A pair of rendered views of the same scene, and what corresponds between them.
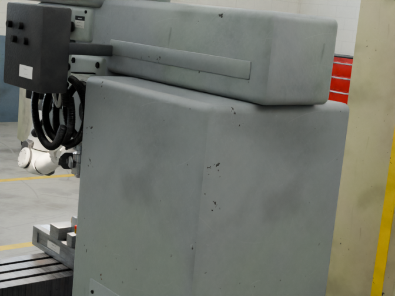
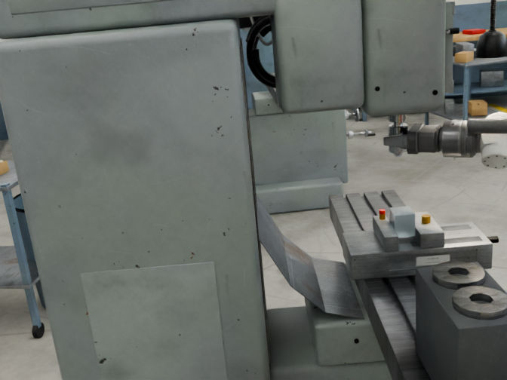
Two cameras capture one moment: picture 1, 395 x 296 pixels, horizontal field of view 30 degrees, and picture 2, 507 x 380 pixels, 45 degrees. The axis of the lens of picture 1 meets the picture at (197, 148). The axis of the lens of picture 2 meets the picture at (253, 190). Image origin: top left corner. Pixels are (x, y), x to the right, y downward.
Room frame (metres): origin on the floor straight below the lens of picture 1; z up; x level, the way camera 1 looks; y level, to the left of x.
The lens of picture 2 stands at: (2.99, -0.97, 1.62)
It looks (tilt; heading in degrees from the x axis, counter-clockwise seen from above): 18 degrees down; 131
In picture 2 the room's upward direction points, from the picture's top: 5 degrees counter-clockwise
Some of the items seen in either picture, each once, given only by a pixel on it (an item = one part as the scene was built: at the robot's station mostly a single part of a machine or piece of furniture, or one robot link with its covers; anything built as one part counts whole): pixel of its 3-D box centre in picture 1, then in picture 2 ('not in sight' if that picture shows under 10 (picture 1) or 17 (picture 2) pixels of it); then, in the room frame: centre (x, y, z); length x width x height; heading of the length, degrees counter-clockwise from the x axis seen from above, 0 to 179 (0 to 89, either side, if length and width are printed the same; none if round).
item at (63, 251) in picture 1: (77, 241); (413, 243); (2.35, 0.37, 0.96); 0.35 x 0.15 x 0.11; 40
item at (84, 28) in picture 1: (95, 23); not in sight; (2.27, 0.34, 1.68); 0.34 x 0.24 x 0.10; 41
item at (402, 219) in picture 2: (83, 225); (402, 222); (2.32, 0.35, 1.02); 0.06 x 0.05 x 0.06; 130
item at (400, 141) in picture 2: not in sight; (396, 141); (2.31, 0.34, 1.23); 0.06 x 0.02 x 0.03; 16
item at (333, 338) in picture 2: not in sight; (400, 304); (2.30, 0.37, 0.77); 0.50 x 0.35 x 0.12; 41
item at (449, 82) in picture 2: not in sight; (443, 47); (2.39, 0.44, 1.44); 0.04 x 0.04 x 0.21; 41
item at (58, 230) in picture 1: (73, 228); (424, 229); (2.36, 0.38, 1.00); 0.15 x 0.06 x 0.04; 130
